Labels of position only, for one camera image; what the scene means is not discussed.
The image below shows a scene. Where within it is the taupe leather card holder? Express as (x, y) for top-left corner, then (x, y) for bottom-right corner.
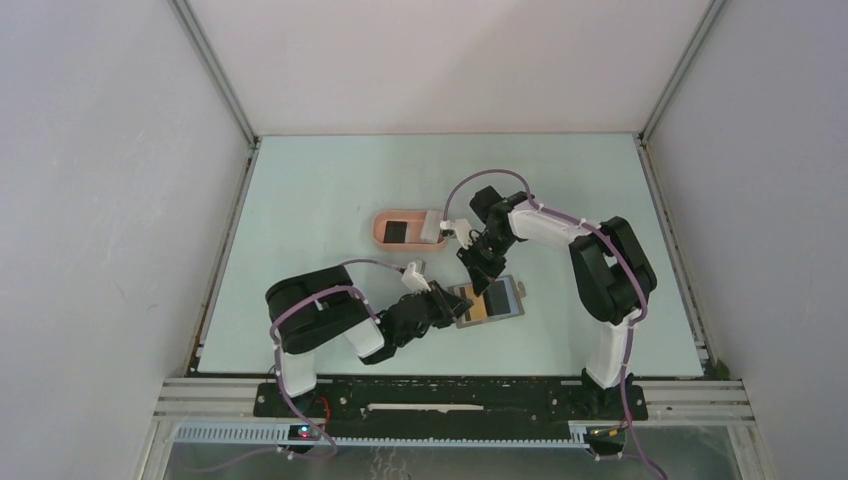
(448, 275), (526, 329)

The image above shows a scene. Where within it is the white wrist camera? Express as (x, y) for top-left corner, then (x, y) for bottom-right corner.
(439, 219), (474, 248)
(401, 259), (430, 293)

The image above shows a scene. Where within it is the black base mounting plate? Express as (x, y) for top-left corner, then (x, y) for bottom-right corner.
(253, 375), (649, 442)

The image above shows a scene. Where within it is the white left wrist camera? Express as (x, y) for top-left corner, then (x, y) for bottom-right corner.
(401, 259), (430, 293)

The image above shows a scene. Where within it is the stack of credit cards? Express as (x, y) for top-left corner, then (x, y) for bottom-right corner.
(419, 210), (443, 244)

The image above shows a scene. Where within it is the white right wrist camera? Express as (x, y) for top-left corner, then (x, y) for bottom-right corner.
(439, 219), (474, 248)

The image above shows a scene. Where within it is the aluminium frame rail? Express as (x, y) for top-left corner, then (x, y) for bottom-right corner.
(153, 378), (263, 422)

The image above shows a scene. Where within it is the black card in tray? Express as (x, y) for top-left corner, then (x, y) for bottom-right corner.
(383, 221), (408, 244)

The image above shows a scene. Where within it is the peach plastic card tray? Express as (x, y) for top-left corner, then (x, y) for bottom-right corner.
(372, 210), (447, 253)

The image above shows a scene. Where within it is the yellow card with black stripe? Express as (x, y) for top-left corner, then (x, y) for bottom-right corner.
(449, 284), (489, 328)

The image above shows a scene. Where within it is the black credit card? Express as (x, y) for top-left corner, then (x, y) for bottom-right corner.
(482, 284), (512, 317)

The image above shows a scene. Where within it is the white cable duct strip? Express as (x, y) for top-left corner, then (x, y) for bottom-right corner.
(173, 422), (588, 448)

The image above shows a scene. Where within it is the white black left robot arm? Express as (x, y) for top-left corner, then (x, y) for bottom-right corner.
(265, 259), (473, 417)

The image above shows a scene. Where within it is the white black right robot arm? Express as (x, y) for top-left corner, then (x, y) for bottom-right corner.
(440, 187), (657, 418)

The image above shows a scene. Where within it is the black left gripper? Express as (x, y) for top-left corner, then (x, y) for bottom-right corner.
(395, 279), (473, 347)

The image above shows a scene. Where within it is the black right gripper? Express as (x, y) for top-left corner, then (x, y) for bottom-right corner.
(456, 231), (516, 297)

